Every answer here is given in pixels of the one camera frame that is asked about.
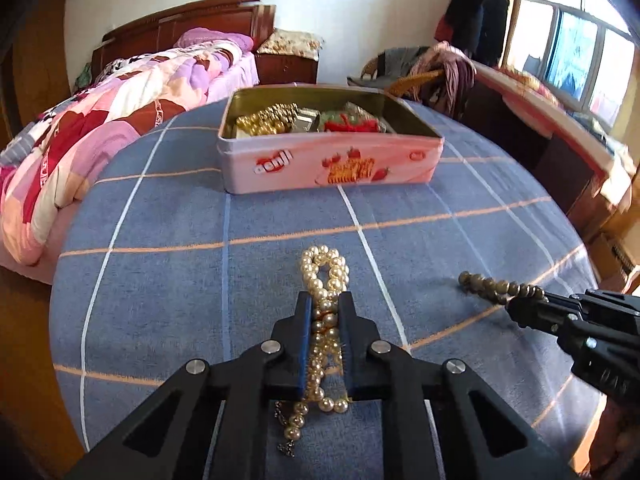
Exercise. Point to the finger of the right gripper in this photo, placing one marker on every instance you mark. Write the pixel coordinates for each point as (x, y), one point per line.
(552, 314)

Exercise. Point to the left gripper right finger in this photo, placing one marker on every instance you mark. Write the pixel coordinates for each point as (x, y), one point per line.
(439, 421)

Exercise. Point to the wooden nightstand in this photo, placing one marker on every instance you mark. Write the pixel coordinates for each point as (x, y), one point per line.
(285, 69)

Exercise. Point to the dark wooden desk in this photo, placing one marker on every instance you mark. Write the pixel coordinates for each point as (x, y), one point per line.
(587, 181)

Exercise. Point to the clothes draped on chair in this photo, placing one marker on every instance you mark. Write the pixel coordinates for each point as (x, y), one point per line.
(450, 96)

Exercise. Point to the silver mesh band watch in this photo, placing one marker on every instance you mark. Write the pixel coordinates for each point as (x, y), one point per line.
(306, 120)

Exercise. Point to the wicker chair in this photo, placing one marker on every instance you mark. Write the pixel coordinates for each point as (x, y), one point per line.
(399, 87)

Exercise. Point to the pink cookie tin box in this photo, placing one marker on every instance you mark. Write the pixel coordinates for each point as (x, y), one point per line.
(363, 137)

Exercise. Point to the blue plaid tablecloth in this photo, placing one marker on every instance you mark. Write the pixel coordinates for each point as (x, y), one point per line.
(162, 265)

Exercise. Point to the person's right hand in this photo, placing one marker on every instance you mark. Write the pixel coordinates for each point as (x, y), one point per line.
(617, 431)

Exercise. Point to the floral pillow on desk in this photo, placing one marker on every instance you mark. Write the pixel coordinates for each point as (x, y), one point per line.
(531, 82)

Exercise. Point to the bed with pink quilt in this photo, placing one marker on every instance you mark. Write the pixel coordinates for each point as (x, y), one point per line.
(150, 70)

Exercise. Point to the hanging dark coats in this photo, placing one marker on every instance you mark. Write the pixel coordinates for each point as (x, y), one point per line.
(475, 27)

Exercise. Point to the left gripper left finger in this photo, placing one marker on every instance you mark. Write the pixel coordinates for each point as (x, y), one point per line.
(208, 421)

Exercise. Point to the folded clothes on desk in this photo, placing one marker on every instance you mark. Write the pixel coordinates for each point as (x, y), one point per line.
(593, 126)

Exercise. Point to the window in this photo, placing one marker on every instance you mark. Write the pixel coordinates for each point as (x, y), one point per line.
(581, 49)

